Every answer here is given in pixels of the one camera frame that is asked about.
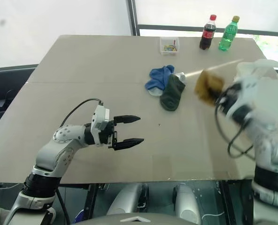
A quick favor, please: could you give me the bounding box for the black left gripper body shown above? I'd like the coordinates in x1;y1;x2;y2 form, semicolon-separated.
98;120;119;149

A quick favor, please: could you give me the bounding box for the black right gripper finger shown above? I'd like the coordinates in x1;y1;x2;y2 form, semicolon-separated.
209;90;224;99

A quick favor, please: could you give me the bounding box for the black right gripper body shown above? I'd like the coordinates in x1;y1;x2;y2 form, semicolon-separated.
218;84;239;112

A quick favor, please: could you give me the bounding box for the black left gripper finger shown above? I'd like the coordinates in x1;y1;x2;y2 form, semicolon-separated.
113;115;142;125
112;138;145;151

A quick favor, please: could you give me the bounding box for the mustard yellow sock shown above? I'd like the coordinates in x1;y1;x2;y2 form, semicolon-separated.
200;69;225;93
194;76;216;107

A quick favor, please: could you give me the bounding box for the white plastic bin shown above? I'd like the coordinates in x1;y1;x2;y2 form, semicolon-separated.
233;58;278;99

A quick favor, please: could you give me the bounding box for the clear box of colourful clips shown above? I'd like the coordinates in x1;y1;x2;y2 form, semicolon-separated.
159;36;180;56

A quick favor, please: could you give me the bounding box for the dark green sock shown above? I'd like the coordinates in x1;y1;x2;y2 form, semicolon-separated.
159;74;186;112

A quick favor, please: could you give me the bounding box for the blue cloth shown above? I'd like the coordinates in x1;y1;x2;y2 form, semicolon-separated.
144;65;176;97

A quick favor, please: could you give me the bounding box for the silver robot leg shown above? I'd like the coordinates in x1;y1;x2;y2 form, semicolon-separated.
172;183;203;225
106;183;150;221

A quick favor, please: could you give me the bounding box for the cola bottle with red cap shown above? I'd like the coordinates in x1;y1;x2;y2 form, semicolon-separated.
198;14;218;51

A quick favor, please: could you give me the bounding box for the green soda bottle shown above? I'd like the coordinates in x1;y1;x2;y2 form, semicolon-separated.
218;15;240;52

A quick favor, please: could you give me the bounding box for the black table leg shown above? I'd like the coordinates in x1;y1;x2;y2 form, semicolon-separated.
219;180;238;225
83;184;98;225

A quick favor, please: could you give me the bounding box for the grey robot torso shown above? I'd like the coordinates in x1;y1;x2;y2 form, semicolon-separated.
95;212;177;225

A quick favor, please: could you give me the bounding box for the black side desk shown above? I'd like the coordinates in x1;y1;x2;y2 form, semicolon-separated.
0;64;39;126

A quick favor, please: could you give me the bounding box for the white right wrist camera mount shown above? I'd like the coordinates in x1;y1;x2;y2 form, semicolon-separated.
232;76;263;114

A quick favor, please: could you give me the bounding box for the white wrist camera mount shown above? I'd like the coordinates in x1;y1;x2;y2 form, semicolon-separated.
232;76;263;114
90;105;111;144

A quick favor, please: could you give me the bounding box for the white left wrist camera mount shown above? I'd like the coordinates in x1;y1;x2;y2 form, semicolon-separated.
90;105;111;144

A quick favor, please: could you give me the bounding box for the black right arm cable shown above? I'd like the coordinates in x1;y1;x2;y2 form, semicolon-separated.
214;93;257;160

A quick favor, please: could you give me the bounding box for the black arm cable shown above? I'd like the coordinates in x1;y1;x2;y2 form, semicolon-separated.
60;98;105;128
214;93;257;160

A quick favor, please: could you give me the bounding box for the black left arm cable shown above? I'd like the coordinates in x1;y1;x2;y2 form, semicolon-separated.
60;98;105;128

